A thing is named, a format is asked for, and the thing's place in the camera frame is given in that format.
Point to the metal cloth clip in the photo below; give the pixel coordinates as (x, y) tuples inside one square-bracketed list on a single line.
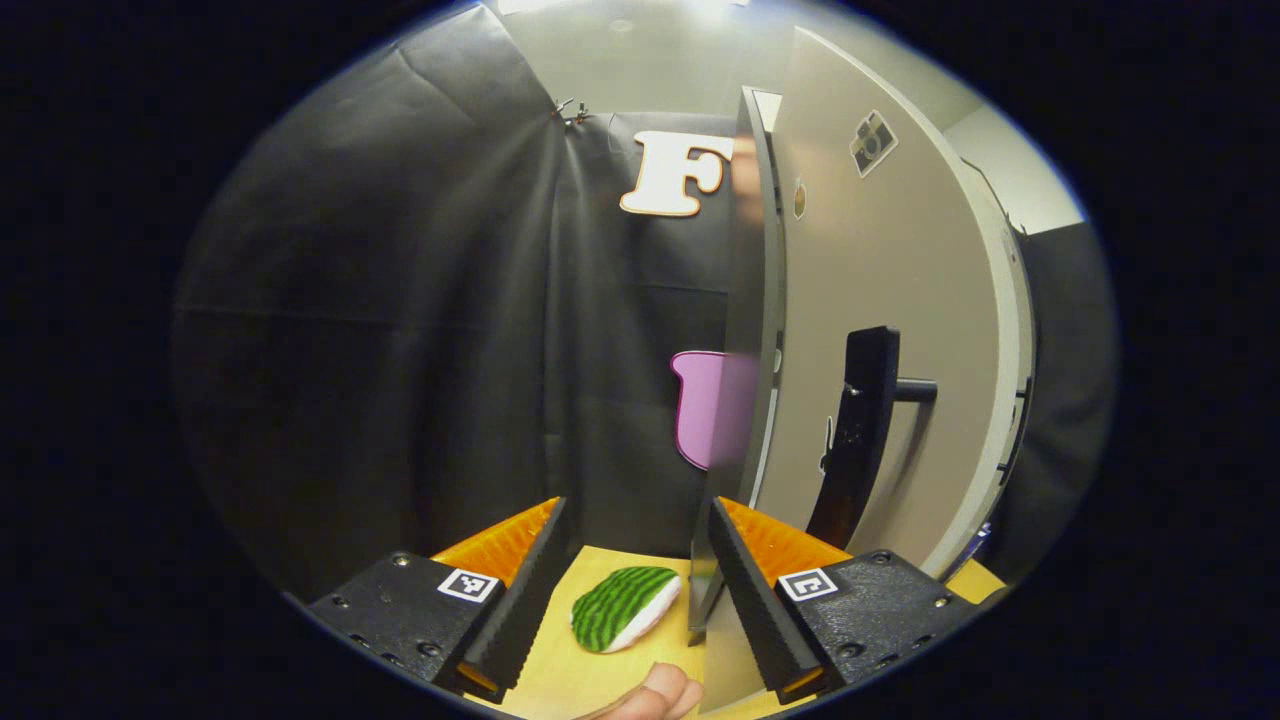
[(570, 112)]

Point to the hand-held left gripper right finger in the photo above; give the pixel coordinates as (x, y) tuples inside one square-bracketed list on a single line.
[(760, 610)]

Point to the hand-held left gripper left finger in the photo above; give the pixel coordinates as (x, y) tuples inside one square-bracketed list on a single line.
[(530, 600)]

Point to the green striped foam shape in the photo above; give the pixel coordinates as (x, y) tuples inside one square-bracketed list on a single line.
[(620, 605)]

